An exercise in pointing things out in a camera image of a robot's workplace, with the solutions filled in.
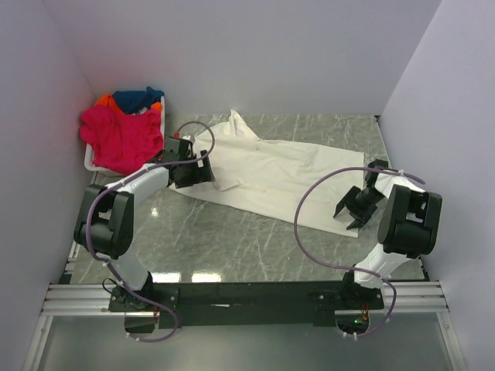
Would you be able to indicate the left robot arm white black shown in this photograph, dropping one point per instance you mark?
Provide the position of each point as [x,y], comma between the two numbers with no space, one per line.
[105,222]

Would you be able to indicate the pink t shirt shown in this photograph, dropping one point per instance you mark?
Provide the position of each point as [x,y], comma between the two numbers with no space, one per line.
[127,147]

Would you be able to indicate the orange t shirt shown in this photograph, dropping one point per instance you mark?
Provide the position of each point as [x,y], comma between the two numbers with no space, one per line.
[108,101]

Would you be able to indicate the black base beam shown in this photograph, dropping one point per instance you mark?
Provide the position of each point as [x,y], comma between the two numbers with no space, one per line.
[258,303]

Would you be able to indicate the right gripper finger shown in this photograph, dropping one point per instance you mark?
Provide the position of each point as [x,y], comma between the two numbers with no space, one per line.
[348,202]
[360,217]

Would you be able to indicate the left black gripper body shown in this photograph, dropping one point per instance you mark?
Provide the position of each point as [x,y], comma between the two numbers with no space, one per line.
[192,174]

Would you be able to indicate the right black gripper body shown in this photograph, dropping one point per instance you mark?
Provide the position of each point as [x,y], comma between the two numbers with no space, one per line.
[366,198]

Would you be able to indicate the white t shirt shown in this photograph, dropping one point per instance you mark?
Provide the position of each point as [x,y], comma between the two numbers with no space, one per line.
[270,177]

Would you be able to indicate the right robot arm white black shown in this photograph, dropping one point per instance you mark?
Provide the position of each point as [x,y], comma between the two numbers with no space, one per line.
[407,230]

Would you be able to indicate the blue t shirt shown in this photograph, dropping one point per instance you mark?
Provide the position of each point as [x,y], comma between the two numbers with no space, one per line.
[133,101]

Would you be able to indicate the white laundry basket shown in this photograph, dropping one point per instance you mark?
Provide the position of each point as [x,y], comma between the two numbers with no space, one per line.
[96,164]

